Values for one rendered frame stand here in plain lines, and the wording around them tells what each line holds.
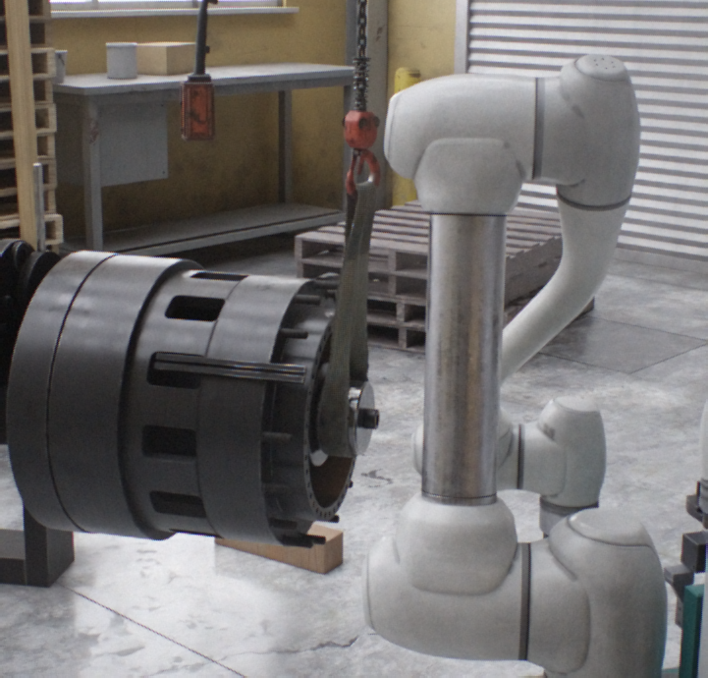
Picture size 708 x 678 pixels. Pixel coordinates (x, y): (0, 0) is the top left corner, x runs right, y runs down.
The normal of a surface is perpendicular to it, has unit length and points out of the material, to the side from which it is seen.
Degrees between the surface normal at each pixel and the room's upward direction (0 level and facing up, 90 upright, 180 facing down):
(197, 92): 90
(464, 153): 86
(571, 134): 98
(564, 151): 108
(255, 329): 38
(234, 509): 117
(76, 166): 90
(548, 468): 89
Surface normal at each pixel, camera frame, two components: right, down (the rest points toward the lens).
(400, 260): 0.87, 0.13
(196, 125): 0.27, 0.24
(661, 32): -0.59, 0.64
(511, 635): 0.00, 0.39
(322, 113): 0.74, 0.17
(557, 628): -0.16, 0.19
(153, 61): -0.43, 0.22
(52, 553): 0.98, 0.05
